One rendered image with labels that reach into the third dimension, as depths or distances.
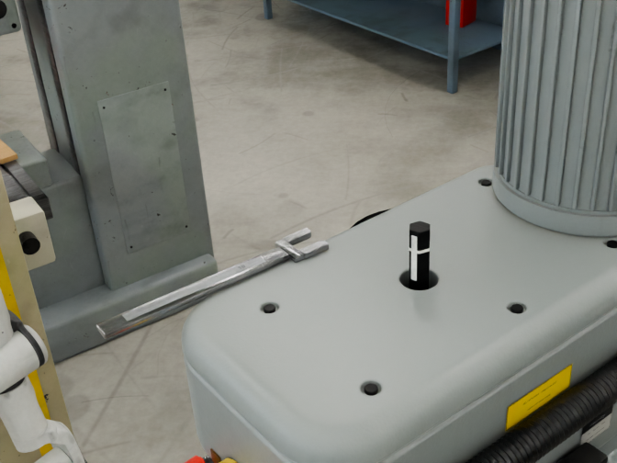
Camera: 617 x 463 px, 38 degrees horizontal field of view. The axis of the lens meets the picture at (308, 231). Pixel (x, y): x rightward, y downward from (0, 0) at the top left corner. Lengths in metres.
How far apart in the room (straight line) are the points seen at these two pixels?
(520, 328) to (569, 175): 0.18
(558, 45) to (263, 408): 0.42
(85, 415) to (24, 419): 1.99
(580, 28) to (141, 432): 2.85
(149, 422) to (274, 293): 2.68
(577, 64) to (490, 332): 0.26
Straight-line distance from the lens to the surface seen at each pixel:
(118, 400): 3.63
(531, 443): 0.83
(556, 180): 0.91
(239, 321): 0.82
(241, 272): 0.87
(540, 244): 0.92
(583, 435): 1.01
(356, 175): 4.92
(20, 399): 1.59
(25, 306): 2.76
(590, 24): 0.84
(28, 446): 1.64
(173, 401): 3.57
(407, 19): 6.54
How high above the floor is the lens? 2.39
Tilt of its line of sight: 32 degrees down
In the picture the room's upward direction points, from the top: 4 degrees counter-clockwise
